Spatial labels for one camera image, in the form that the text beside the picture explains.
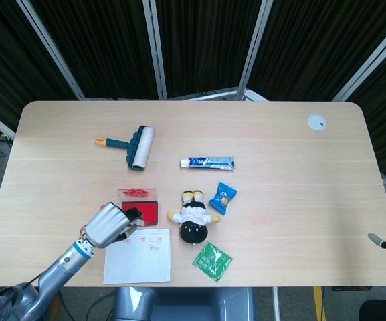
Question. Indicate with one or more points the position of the red ink pad clear lid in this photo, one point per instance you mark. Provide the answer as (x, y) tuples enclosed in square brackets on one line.
[(150, 212)]

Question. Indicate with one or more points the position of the black round object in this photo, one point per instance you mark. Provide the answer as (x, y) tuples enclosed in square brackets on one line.
[(380, 311)]

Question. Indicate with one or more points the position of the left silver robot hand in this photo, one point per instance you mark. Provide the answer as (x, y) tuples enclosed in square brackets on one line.
[(107, 225)]

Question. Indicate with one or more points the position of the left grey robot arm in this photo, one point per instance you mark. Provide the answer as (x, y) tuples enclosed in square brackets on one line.
[(59, 267)]

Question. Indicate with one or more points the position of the yellow strip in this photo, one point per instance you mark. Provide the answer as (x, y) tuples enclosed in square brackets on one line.
[(318, 302)]

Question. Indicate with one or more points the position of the white table leg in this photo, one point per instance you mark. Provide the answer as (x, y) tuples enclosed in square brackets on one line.
[(276, 302)]

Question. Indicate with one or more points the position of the blue snack packet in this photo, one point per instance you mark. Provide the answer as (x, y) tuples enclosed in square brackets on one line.
[(223, 197)]

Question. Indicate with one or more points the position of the blue white toothpaste tube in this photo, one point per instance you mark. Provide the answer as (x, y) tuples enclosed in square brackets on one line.
[(209, 162)]

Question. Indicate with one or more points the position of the green sachet packet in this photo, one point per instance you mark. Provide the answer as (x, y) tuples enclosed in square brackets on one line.
[(212, 261)]

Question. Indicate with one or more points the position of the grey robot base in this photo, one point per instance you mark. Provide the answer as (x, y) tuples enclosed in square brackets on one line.
[(186, 304)]

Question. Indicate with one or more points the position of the black white plush doll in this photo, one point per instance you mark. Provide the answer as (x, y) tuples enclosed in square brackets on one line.
[(192, 217)]

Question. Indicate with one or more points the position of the grey partition foot bar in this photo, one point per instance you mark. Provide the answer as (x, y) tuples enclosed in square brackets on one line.
[(209, 95)]

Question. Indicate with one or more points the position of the white lined paper sheet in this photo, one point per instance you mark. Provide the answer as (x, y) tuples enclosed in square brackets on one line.
[(142, 264)]

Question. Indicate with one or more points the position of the teal lint roller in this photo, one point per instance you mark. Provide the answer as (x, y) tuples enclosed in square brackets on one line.
[(142, 147)]

